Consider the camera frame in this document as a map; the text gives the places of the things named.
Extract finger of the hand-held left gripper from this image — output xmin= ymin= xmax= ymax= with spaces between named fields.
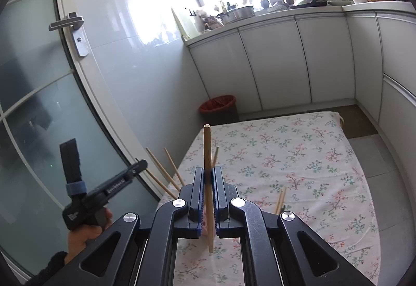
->
xmin=128 ymin=159 xmax=149 ymax=181

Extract person's left hand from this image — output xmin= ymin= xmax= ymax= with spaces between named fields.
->
xmin=64 ymin=209 xmax=113 ymax=264

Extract floral tablecloth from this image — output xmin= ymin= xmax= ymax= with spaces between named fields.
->
xmin=156 ymin=111 xmax=381 ymax=286

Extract red trash bin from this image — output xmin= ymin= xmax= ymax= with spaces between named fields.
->
xmin=199 ymin=95 xmax=240 ymax=126

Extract white cutting board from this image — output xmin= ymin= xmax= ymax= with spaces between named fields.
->
xmin=171 ymin=8 xmax=188 ymax=41

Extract frosted glass door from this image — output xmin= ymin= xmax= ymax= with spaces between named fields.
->
xmin=0 ymin=0 xmax=158 ymax=277

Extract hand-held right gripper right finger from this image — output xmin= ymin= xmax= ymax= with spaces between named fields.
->
xmin=212 ymin=166 xmax=376 ymax=286

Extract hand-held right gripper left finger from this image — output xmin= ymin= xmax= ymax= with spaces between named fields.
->
xmin=42 ymin=166 xmax=206 ymax=286

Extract large steel pot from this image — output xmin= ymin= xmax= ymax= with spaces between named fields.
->
xmin=224 ymin=6 xmax=256 ymax=25

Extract white kitchen cabinets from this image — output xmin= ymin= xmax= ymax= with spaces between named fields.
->
xmin=182 ymin=1 xmax=416 ymax=156

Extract metal door handle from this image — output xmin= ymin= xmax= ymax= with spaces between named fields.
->
xmin=49 ymin=12 xmax=90 ymax=58

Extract pile of wooden chopsticks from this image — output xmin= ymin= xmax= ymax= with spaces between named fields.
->
xmin=274 ymin=186 xmax=287 ymax=215

